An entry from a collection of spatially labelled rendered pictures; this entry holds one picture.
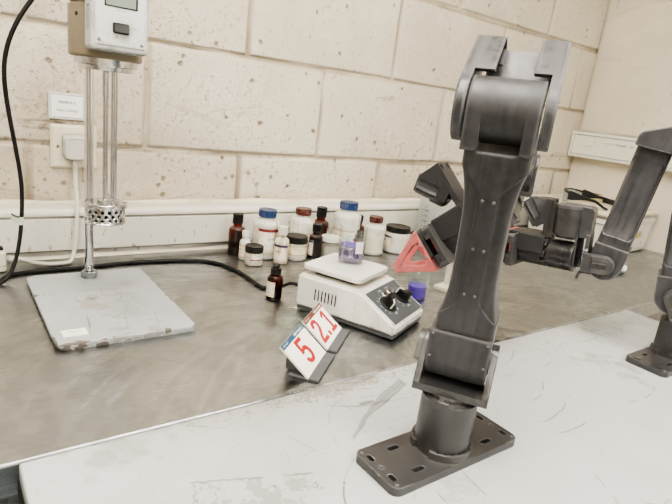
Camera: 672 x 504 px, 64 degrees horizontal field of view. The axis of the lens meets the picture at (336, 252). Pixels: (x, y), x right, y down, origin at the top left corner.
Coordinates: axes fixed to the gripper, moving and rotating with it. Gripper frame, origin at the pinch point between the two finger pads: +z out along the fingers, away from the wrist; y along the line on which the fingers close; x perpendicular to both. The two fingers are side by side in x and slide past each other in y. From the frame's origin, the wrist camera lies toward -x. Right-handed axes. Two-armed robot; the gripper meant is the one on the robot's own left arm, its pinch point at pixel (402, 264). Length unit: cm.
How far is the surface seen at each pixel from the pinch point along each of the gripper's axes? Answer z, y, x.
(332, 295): 14.2, 1.4, -1.3
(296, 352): 11.1, 20.2, 4.0
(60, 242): 57, 15, -37
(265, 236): 36.2, -17.8, -21.6
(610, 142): -25, -146, -6
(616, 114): -31, -152, -14
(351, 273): 10.3, -1.3, -3.1
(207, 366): 19.9, 27.9, -0.1
